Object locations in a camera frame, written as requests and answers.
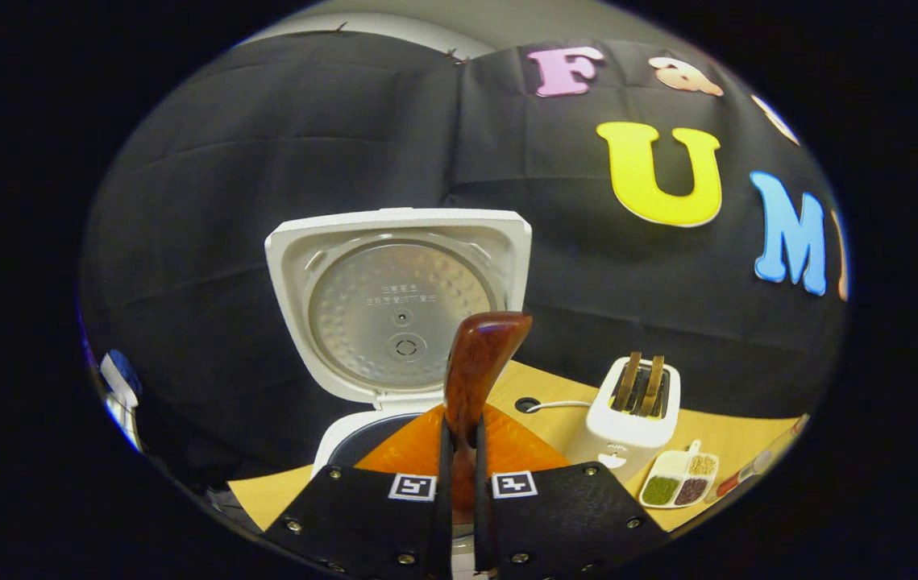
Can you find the white toaster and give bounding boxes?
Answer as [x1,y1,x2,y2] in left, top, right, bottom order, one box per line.
[567,357,681,484]

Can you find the white rice cooker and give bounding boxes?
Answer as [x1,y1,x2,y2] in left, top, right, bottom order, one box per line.
[265,208,534,484]

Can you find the white divided grain dish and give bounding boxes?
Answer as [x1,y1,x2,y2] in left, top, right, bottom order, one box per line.
[638,440,720,510]

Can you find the brown wooden spoon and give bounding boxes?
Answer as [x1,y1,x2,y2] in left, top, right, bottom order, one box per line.
[442,312,534,524]

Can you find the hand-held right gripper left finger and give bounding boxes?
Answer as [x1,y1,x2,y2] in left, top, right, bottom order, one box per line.
[261,403,455,580]

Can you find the brown toast slice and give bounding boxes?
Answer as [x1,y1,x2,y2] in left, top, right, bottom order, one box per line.
[639,355,666,417]
[613,351,642,412]

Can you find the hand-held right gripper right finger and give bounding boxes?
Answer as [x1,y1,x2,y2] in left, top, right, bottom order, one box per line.
[475,403,669,578]

